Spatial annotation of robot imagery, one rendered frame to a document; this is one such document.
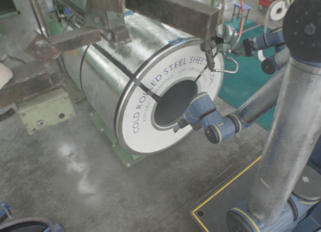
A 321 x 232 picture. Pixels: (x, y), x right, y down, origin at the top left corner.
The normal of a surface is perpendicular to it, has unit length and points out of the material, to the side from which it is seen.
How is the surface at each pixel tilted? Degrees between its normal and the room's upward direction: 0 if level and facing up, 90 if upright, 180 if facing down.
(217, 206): 0
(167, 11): 90
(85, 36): 90
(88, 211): 0
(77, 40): 90
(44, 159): 0
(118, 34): 90
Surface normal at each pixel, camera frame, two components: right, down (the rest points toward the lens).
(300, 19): -0.87, 0.36
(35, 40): 0.60, 0.57
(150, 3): -0.63, 0.55
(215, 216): 0.00, -0.70
